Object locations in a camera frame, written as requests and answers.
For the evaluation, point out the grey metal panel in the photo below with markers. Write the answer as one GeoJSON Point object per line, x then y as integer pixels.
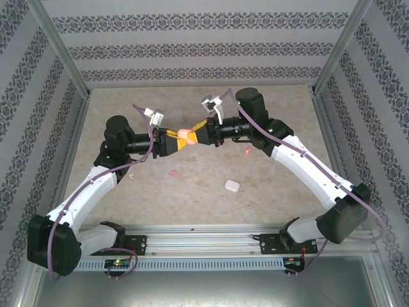
{"type": "Point", "coordinates": [204, 291]}

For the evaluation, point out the left black mount plate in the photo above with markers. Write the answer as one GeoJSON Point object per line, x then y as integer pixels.
{"type": "Point", "coordinates": [137, 244]}

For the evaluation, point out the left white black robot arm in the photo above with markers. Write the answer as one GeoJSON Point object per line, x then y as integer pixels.
{"type": "Point", "coordinates": [86, 192]}

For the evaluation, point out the white earbud charging case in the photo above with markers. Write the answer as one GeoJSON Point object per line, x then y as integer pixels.
{"type": "Point", "coordinates": [231, 185]}

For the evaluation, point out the black mount plate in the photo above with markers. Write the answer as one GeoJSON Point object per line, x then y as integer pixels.
{"type": "Point", "coordinates": [137, 244]}
{"type": "Point", "coordinates": [270, 244]}

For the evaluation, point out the aluminium side rail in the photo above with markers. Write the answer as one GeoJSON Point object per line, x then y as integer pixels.
{"type": "Point", "coordinates": [334, 144]}
{"type": "Point", "coordinates": [75, 137]}

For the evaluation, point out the aluminium frame post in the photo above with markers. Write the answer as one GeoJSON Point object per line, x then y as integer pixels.
{"type": "Point", "coordinates": [57, 48]}
{"type": "Point", "coordinates": [345, 44]}

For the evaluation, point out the pink earbud charging case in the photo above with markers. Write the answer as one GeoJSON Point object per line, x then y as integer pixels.
{"type": "Point", "coordinates": [186, 134]}

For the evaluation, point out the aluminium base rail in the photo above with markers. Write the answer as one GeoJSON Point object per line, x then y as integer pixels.
{"type": "Point", "coordinates": [204, 240]}

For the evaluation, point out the right black mount plate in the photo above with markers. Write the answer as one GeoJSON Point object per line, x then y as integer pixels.
{"type": "Point", "coordinates": [270, 244]}

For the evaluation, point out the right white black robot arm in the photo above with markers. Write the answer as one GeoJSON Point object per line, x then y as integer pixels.
{"type": "Point", "coordinates": [306, 166]}

